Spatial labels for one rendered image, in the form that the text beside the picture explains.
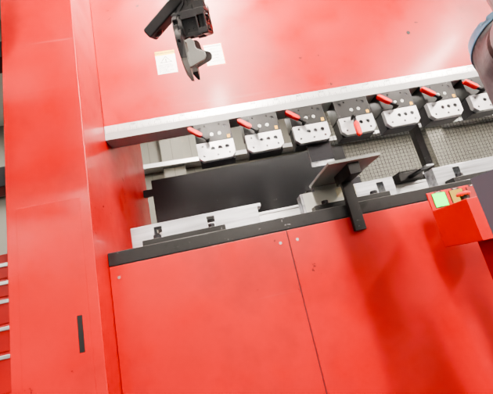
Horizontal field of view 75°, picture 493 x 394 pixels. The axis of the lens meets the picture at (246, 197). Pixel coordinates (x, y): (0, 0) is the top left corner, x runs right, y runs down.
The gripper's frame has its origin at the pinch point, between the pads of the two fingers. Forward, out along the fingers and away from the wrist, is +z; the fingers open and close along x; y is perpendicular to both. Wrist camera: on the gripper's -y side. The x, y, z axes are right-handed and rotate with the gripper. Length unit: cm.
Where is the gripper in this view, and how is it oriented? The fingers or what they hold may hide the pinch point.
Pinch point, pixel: (192, 76)
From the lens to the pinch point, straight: 88.7
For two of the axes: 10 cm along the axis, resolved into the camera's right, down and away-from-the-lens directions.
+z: 2.0, 9.1, 3.6
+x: 0.9, -3.8, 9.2
